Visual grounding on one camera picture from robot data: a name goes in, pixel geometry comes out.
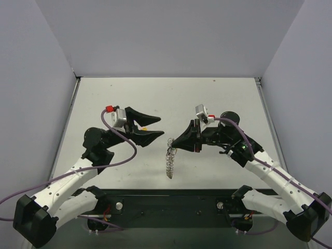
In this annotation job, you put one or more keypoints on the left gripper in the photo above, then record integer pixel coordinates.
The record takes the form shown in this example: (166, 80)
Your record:
(129, 128)

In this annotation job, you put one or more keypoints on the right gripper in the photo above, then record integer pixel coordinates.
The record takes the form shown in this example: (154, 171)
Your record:
(196, 136)

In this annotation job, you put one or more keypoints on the metal disc keyring holder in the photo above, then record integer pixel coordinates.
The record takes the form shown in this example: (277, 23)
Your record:
(171, 152)

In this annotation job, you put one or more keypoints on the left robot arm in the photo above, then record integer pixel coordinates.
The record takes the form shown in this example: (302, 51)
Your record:
(38, 217)

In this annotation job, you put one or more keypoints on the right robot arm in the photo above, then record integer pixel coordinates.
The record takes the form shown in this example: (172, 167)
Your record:
(300, 208)

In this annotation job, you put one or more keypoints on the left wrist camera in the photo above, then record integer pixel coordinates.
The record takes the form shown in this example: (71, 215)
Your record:
(118, 119)

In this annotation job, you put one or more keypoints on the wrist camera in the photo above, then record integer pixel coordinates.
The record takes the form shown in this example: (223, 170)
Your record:
(201, 111)
(118, 119)

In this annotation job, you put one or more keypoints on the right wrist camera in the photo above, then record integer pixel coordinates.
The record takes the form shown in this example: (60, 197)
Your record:
(201, 111)

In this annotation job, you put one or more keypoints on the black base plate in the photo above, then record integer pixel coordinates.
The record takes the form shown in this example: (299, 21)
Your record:
(170, 208)

